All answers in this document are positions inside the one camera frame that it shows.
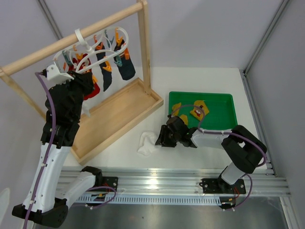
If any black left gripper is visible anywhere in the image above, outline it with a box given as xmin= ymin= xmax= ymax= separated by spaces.
xmin=58 ymin=70 xmax=95 ymax=121

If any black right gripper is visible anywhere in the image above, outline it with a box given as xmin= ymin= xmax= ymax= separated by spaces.
xmin=155 ymin=125 xmax=181 ymax=148

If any white sock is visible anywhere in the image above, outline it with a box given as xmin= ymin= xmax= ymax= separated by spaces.
xmin=137 ymin=132 xmax=157 ymax=156
xmin=82 ymin=100 xmax=91 ymax=117

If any yellow sock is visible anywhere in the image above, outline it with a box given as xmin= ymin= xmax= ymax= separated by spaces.
xmin=190 ymin=100 xmax=210 ymax=121
xmin=171 ymin=103 xmax=188 ymax=125

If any white plastic clip hanger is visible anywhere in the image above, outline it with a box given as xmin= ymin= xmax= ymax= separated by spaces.
xmin=53 ymin=27 xmax=130 ymax=73

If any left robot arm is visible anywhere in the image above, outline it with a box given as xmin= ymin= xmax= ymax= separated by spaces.
xmin=12 ymin=71 xmax=103 ymax=228

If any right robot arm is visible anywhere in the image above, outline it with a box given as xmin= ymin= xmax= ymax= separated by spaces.
xmin=155 ymin=116 xmax=267 ymax=194

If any red sock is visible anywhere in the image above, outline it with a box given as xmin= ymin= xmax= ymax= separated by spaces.
xmin=80 ymin=58 xmax=100 ymax=100

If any wooden drying rack stand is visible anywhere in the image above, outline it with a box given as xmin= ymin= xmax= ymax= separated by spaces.
xmin=0 ymin=0 xmax=163 ymax=165

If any green plastic tray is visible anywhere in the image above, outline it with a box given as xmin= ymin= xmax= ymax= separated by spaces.
xmin=168 ymin=91 xmax=238 ymax=130

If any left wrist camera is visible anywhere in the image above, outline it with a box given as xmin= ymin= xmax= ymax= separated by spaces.
xmin=42 ymin=60 xmax=74 ymax=84

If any aluminium mounting rail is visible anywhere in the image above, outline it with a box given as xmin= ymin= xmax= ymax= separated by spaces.
xmin=51 ymin=167 xmax=293 ymax=206

